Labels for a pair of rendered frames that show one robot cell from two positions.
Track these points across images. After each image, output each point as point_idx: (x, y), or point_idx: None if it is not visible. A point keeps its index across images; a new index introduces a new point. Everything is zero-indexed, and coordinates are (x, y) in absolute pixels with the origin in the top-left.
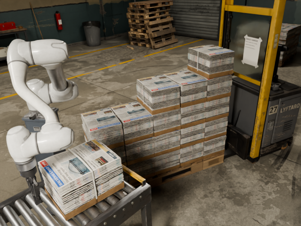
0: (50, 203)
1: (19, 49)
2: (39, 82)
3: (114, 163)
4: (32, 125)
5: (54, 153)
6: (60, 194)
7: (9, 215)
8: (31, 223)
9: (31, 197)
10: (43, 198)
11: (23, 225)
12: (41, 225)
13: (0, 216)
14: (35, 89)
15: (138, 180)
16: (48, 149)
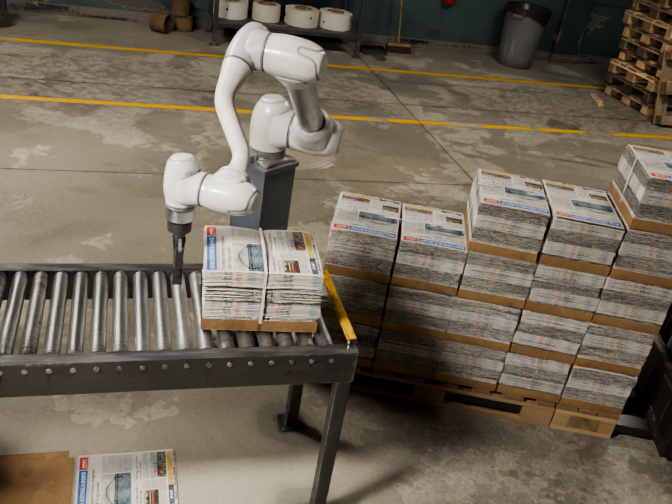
0: (196, 298)
1: (248, 41)
2: (281, 104)
3: (309, 280)
4: None
5: None
6: (205, 281)
7: (136, 284)
8: (156, 309)
9: None
10: (193, 287)
11: (146, 306)
12: (166, 318)
13: (126, 281)
14: (269, 113)
15: (345, 335)
16: (211, 204)
